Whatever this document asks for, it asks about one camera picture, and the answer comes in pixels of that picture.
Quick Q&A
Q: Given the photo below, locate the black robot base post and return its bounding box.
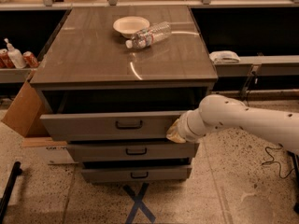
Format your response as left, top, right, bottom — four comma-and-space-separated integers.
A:
288, 151, 299, 215

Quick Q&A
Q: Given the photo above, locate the grey top drawer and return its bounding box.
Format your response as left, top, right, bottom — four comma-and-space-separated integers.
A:
41, 91, 189, 142

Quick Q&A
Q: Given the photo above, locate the white pump bottle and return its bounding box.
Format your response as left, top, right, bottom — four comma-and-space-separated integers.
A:
4, 38, 26, 69

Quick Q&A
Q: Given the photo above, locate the red soda can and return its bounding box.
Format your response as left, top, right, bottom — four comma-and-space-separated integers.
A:
23, 51, 39, 68

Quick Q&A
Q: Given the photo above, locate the white paper bowl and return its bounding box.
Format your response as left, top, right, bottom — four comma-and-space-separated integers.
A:
113, 16, 150, 38

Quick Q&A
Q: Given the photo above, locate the red can at edge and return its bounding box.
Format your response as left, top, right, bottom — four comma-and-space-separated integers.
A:
0, 49, 15, 68

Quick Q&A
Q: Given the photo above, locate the black bar left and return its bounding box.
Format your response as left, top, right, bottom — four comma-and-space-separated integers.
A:
0, 161, 22, 224

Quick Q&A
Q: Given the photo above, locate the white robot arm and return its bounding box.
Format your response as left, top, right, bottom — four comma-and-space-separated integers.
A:
166, 94, 299, 154

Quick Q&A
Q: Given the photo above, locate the folded white cloth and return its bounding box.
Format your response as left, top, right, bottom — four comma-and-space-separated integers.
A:
209, 50, 240, 63

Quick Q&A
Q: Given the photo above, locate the grey bottom drawer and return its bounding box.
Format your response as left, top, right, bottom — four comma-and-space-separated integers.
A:
81, 163, 192, 183

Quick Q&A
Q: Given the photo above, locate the grey drawer cabinet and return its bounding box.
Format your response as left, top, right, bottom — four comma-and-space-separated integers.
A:
30, 5, 219, 185

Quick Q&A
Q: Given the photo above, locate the grey shelf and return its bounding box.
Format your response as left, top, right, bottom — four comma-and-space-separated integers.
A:
215, 55, 299, 77
0, 68, 35, 84

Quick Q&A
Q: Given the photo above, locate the grey shelf left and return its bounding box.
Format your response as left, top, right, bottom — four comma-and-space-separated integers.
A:
0, 68, 35, 84

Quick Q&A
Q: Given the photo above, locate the clear plastic water bottle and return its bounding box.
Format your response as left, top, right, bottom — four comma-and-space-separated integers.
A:
125, 21, 171, 49

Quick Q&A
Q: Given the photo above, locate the grey drawer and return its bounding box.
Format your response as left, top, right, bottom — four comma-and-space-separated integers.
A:
66, 140, 199, 162
81, 163, 192, 183
41, 91, 189, 142

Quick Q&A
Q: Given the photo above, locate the brown cardboard box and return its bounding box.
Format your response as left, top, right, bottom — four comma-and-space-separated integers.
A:
2, 71, 74, 165

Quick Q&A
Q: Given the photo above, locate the grey shelf right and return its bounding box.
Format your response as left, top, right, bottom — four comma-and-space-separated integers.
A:
215, 55, 299, 77

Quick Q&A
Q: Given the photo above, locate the grey middle drawer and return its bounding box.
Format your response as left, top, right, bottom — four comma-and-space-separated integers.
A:
66, 140, 199, 162

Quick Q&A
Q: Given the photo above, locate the black cable on floor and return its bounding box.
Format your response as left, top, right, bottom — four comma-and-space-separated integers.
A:
261, 145, 295, 180

